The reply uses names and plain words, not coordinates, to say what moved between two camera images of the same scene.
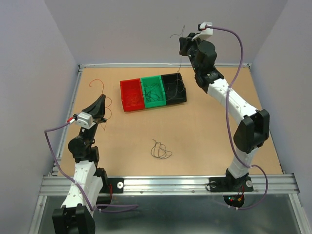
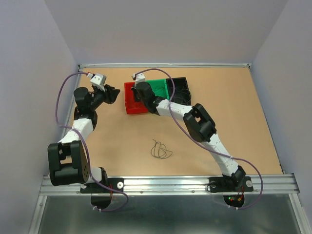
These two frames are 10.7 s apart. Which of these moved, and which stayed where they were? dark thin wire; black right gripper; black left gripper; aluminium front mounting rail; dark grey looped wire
Moved: black left gripper; black right gripper; dark thin wire
Stayed: dark grey looped wire; aluminium front mounting rail
